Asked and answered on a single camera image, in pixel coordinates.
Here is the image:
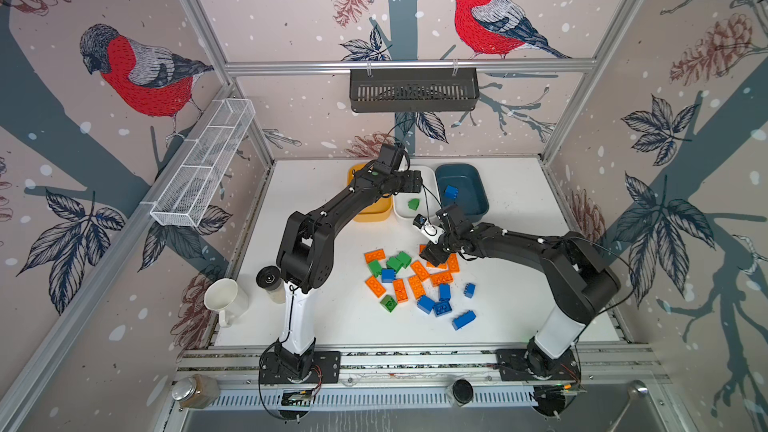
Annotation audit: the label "orange lego brick studs up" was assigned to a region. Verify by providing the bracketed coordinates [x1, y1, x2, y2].
[407, 275, 426, 301]

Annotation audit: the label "white plastic bin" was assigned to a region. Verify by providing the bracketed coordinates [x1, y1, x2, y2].
[393, 165, 441, 223]

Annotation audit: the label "orange lego brick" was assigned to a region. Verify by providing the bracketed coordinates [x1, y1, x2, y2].
[365, 276, 387, 298]
[429, 271, 453, 287]
[392, 279, 409, 303]
[446, 254, 460, 273]
[410, 260, 430, 281]
[364, 249, 387, 263]

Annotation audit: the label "white wire mesh basket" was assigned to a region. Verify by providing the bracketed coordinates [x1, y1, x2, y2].
[150, 98, 255, 227]

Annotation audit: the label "glass jar with lid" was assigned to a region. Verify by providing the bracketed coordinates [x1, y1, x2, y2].
[171, 374, 220, 409]

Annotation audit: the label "blue lego brick low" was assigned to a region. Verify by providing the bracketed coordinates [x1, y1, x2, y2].
[417, 295, 435, 315]

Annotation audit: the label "black round cup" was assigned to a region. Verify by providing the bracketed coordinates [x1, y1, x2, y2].
[256, 265, 286, 304]

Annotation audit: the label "blue long lego brick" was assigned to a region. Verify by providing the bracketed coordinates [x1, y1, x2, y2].
[451, 311, 476, 330]

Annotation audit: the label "blue square lego brick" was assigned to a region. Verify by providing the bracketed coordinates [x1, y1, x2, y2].
[444, 186, 458, 200]

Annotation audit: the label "orange lego brick upright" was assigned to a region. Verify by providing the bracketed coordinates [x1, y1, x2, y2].
[392, 279, 409, 303]

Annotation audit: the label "blue small lego brick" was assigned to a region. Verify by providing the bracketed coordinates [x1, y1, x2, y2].
[464, 283, 476, 298]

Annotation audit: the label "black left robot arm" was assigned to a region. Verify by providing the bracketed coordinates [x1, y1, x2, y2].
[256, 144, 423, 383]

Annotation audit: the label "yellow plastic bin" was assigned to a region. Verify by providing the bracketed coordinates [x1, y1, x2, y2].
[347, 163, 393, 223]

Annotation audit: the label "dark teal plastic bin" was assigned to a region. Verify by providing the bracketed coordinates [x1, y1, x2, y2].
[435, 163, 490, 223]

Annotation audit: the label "black hanging wire basket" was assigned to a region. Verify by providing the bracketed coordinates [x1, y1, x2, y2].
[349, 68, 480, 113]

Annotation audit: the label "blue open lego brick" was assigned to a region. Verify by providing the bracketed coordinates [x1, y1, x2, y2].
[438, 283, 451, 302]

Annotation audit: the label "blue lego brick in pile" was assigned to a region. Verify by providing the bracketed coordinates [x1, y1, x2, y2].
[380, 268, 397, 283]

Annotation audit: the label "green lego brick bottom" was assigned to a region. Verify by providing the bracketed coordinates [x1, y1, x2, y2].
[380, 295, 398, 313]

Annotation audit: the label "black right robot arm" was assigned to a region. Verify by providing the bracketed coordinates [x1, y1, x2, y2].
[412, 204, 621, 380]

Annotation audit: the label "white ceramic mug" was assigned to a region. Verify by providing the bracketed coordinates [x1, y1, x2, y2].
[204, 278, 249, 328]

